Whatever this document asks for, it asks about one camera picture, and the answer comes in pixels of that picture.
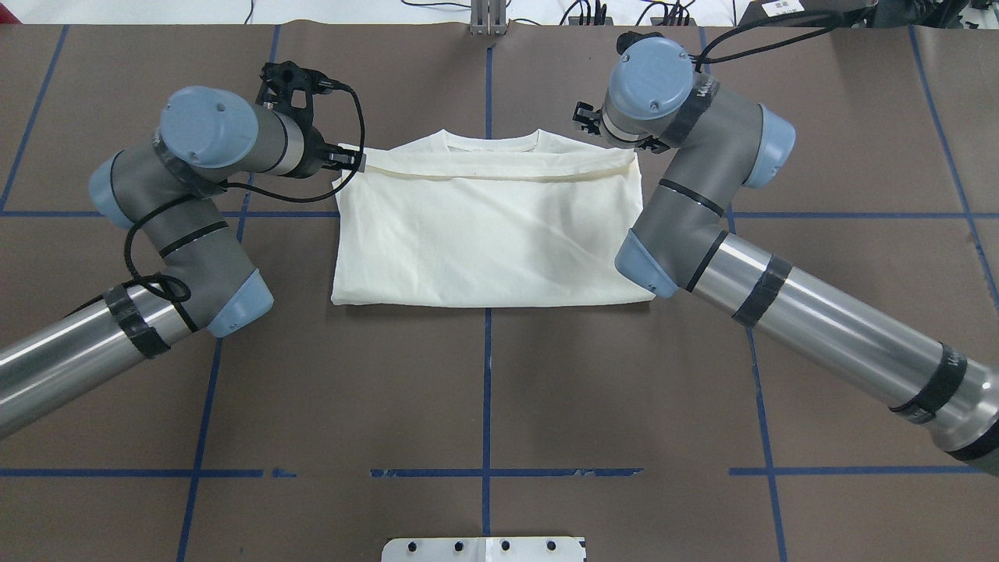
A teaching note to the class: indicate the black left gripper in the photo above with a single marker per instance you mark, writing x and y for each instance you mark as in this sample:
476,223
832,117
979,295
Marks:
313,155

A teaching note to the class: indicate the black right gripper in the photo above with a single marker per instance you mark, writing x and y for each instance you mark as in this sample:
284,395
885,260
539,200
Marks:
634,143

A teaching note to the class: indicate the cream long-sleeve cat shirt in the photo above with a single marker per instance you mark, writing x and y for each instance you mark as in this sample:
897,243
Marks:
455,222

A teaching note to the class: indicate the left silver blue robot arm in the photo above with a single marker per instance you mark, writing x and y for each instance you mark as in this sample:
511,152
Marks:
187,270

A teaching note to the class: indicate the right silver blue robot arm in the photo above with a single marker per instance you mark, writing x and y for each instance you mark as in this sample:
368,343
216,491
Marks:
686,238

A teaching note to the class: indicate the black box with label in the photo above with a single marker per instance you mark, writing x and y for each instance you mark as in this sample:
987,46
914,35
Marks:
852,13

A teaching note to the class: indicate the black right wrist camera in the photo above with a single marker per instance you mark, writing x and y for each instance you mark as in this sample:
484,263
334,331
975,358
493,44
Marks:
629,38

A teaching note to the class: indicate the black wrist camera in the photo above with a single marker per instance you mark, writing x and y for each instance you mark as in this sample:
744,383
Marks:
293,82
629,38

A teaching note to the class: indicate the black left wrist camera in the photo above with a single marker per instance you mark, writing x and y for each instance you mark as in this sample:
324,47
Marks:
293,82

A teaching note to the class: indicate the grey aluminium frame post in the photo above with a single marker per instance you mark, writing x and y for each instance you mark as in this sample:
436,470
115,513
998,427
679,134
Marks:
488,17

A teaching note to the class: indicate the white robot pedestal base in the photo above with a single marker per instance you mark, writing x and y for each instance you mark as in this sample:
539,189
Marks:
503,548

